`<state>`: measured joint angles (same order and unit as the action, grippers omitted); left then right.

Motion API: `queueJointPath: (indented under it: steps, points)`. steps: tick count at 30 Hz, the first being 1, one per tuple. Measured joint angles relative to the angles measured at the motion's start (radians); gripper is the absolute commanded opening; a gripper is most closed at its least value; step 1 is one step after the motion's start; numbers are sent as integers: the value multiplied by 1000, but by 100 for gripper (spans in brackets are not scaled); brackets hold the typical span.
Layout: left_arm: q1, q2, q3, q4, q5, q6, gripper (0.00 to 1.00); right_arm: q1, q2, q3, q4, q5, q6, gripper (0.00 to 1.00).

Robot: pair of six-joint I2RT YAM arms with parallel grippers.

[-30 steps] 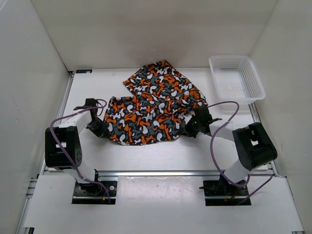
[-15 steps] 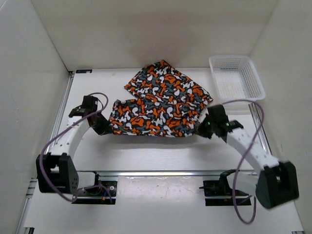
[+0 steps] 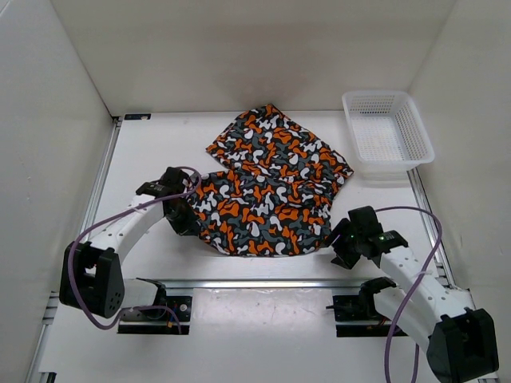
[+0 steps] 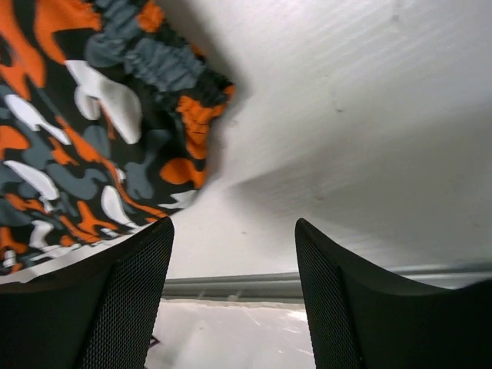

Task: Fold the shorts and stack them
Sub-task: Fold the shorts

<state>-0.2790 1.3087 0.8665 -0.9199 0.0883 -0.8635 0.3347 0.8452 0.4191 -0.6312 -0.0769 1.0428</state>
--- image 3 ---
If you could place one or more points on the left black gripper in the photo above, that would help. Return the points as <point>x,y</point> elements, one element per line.
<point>189,227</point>

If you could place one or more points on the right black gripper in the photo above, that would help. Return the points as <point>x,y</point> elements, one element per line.
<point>343,258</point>

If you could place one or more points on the orange camouflage shorts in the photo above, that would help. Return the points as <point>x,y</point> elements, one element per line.
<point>275,194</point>

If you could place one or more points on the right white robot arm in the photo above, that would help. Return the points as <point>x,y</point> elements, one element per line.
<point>459,342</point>

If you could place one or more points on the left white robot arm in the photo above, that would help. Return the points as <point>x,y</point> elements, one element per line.
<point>91,277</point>

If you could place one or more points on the white plastic mesh basket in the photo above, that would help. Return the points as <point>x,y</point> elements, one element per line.
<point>387,132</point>

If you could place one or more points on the dark corner label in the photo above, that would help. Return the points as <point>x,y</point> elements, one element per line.
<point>138,116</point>

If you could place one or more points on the front aluminium rail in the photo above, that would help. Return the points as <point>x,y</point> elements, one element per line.
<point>261,283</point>

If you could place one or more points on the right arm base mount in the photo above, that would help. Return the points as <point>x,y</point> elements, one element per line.
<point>356,316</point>

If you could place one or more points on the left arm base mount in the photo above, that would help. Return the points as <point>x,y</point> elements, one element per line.
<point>148,308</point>

